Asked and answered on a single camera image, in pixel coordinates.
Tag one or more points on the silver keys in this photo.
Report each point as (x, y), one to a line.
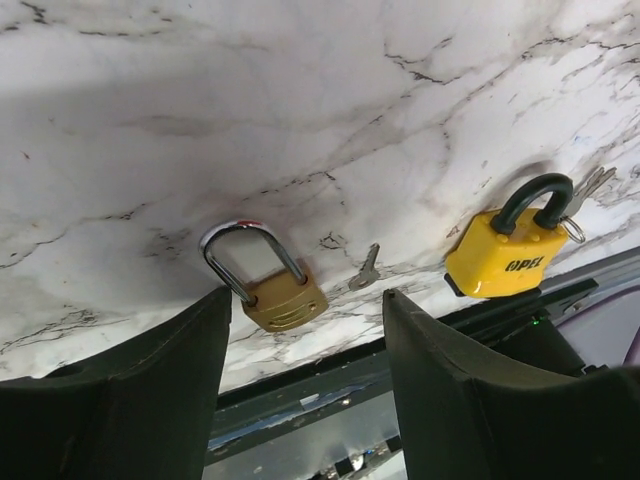
(587, 188)

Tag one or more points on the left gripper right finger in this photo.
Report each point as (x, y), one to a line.
(467, 412)

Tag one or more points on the small brass long-shackle padlock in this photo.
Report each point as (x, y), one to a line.
(284, 300)

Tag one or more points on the yellow padlock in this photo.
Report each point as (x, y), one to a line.
(506, 251)

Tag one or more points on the small silver key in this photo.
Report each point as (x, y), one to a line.
(368, 274)

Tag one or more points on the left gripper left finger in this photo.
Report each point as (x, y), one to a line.
(142, 409)

